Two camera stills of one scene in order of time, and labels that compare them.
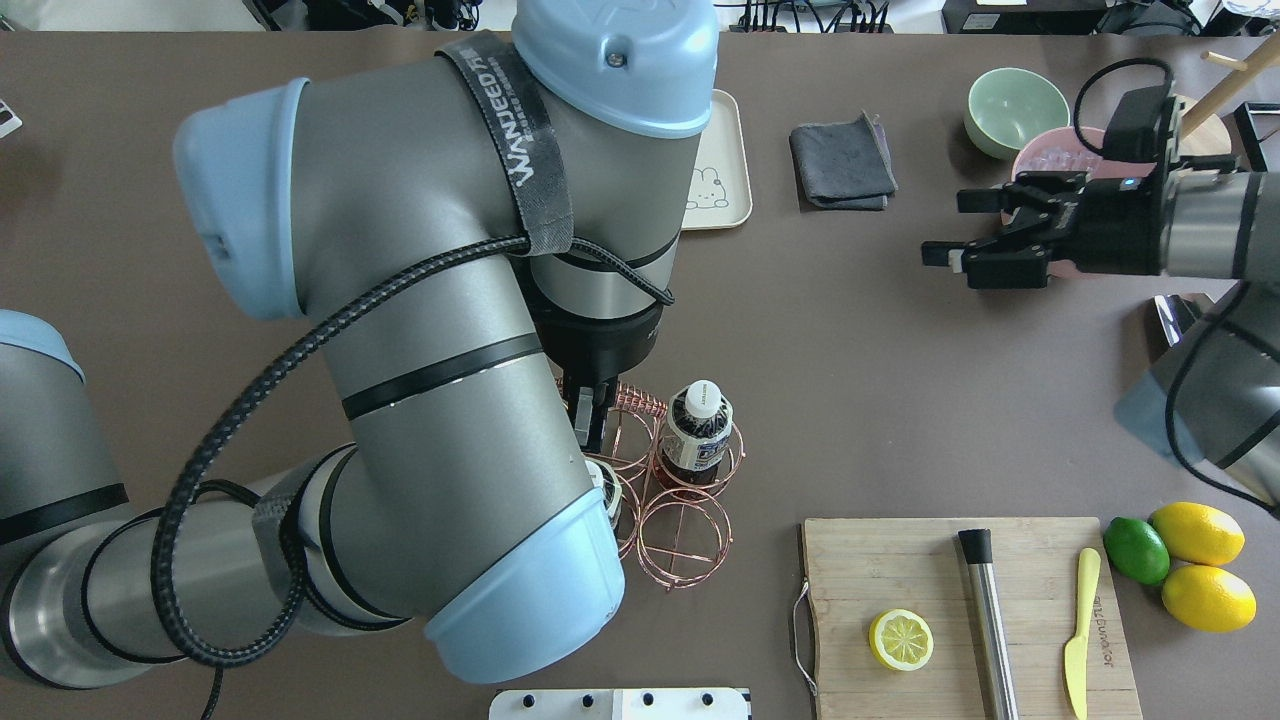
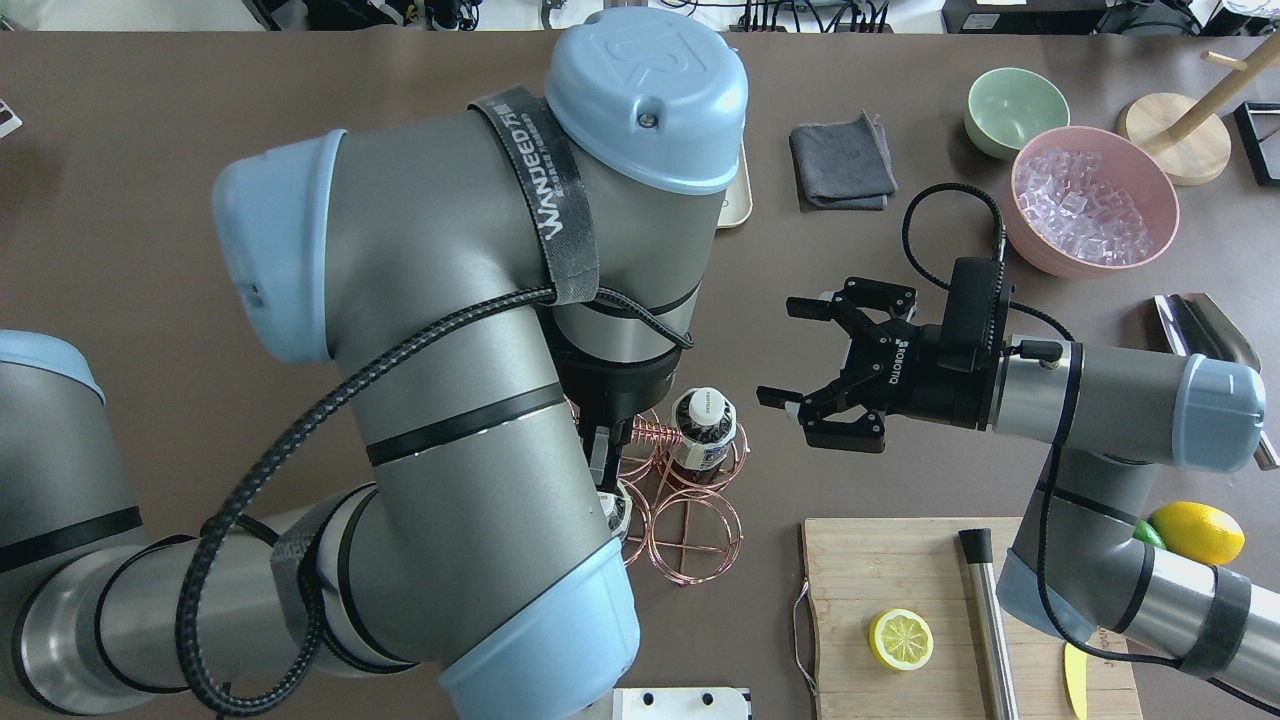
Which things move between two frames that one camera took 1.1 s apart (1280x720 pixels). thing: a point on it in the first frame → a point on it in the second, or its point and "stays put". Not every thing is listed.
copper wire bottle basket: (680, 541) → (705, 421)
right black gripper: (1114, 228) → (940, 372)
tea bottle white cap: (703, 399) stays put
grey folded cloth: (844, 165) stays put
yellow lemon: (1199, 533) stays put
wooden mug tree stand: (1203, 133) stays put
